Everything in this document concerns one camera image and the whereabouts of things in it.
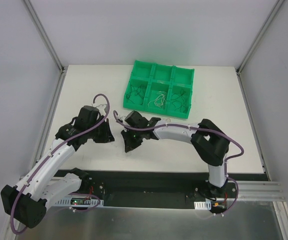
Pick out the dark blue wire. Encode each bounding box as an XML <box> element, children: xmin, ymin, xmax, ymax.
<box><xmin>125</xmin><ymin>84</ymin><xmax>147</xmax><ymax>105</ymax></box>

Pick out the black thin wire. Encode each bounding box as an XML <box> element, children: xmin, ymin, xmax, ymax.
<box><xmin>171</xmin><ymin>87</ymin><xmax>192</xmax><ymax>114</ymax></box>

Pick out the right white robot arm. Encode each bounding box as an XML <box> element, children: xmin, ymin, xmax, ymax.
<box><xmin>118</xmin><ymin>111</ymin><xmax>230</xmax><ymax>200</ymax></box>

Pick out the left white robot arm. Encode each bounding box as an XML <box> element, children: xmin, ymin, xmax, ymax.
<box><xmin>0</xmin><ymin>104</ymin><xmax>114</xmax><ymax>235</ymax></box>

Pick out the green compartment tray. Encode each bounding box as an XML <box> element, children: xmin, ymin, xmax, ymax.
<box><xmin>123</xmin><ymin>60</ymin><xmax>195</xmax><ymax>120</ymax></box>

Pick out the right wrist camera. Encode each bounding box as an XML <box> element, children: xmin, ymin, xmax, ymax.
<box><xmin>114</xmin><ymin>114</ymin><xmax>126</xmax><ymax>123</ymax></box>

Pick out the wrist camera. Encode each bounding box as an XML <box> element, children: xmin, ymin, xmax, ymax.
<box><xmin>114</xmin><ymin>114</ymin><xmax>126</xmax><ymax>123</ymax></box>
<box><xmin>93</xmin><ymin>103</ymin><xmax>109</xmax><ymax>116</ymax></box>

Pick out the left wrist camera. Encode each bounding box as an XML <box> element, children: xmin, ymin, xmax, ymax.
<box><xmin>93</xmin><ymin>103</ymin><xmax>109</xmax><ymax>116</ymax></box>

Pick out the left white cable duct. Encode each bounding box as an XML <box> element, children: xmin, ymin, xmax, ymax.
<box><xmin>54</xmin><ymin>196</ymin><xmax>104</xmax><ymax>208</ymax></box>

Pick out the white cable duct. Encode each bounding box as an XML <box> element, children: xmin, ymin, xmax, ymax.
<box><xmin>54</xmin><ymin>196</ymin><xmax>104</xmax><ymax>208</ymax></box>
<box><xmin>194</xmin><ymin>201</ymin><xmax>212</xmax><ymax>211</ymax></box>

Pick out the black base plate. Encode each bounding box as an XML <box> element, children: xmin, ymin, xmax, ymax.
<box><xmin>88</xmin><ymin>170</ymin><xmax>237</xmax><ymax>209</ymax></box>

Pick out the right white cable duct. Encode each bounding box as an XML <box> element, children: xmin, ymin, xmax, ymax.
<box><xmin>194</xmin><ymin>201</ymin><xmax>212</xmax><ymax>211</ymax></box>

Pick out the aluminium frame rail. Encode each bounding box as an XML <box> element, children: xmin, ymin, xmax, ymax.
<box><xmin>238</xmin><ymin>181</ymin><xmax>286</xmax><ymax>202</ymax></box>

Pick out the left aluminium post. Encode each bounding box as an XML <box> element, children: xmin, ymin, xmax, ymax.
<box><xmin>22</xmin><ymin>0</ymin><xmax>64</xmax><ymax>73</ymax></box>

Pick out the aluminium post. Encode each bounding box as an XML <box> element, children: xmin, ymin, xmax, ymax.
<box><xmin>236</xmin><ymin>0</ymin><xmax>286</xmax><ymax>76</ymax></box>
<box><xmin>22</xmin><ymin>0</ymin><xmax>64</xmax><ymax>73</ymax></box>

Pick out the right aluminium post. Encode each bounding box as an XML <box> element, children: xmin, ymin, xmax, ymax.
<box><xmin>236</xmin><ymin>0</ymin><xmax>286</xmax><ymax>76</ymax></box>

